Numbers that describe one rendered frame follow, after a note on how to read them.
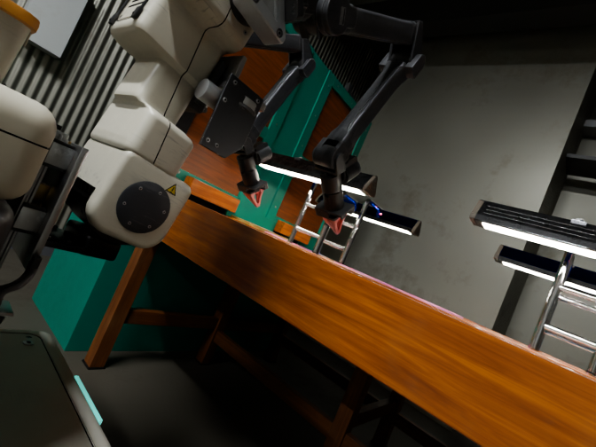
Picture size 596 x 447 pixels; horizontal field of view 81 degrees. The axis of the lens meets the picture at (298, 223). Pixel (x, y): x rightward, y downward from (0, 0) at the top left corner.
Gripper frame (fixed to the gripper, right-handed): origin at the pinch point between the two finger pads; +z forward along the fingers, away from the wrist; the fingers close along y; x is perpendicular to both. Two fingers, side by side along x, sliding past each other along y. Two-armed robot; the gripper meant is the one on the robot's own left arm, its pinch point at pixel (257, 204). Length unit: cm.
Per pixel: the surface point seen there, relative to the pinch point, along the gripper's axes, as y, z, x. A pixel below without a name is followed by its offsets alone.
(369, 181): -31.3, -3.3, -27.2
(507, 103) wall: -16, 39, -255
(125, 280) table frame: 38, 22, 45
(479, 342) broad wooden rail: -84, -3, 19
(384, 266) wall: 31, 147, -137
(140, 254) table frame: 36, 13, 36
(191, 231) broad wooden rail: 10.2, 1.2, 23.5
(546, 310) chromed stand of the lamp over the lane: -91, 23, -23
